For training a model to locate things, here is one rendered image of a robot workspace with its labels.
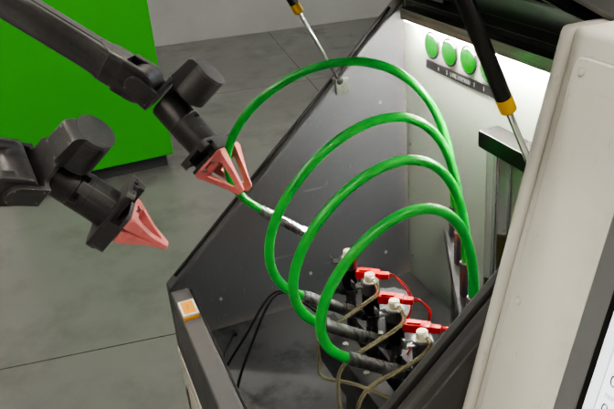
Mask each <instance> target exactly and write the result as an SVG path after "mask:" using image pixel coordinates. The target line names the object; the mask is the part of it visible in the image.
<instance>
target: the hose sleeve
mask: <svg viewBox="0 0 614 409"><path fill-rule="evenodd" d="M273 212H274V210H272V209H270V208H269V207H267V206H265V205H263V206H262V208H261V210H260V212H259V215H262V216H264V217H265V218H267V219H269V220H270V219H271V217H272V214H273ZM280 225H281V226H283V227H285V228H287V229H288V230H290V231H292V232H293V233H295V234H297V235H299V234H300V233H301V232H302V229H303V225H300V224H299V223H297V222H295V221H293V220H291V219H290V218H288V217H286V216H284V215H283V216H282V219H281V222H280Z"/></svg>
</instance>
